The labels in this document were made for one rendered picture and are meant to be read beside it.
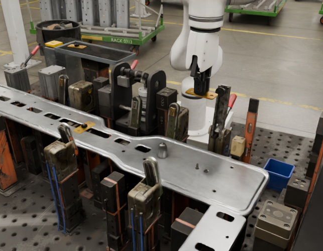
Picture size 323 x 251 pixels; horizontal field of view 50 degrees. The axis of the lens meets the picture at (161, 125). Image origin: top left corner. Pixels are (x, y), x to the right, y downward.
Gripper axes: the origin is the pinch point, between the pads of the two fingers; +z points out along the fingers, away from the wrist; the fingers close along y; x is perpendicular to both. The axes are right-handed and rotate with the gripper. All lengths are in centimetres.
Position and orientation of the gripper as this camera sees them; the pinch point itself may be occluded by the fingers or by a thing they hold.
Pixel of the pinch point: (201, 85)
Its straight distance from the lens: 93.1
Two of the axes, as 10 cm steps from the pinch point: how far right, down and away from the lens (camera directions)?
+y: -5.3, 4.2, -7.4
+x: 8.5, 2.6, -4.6
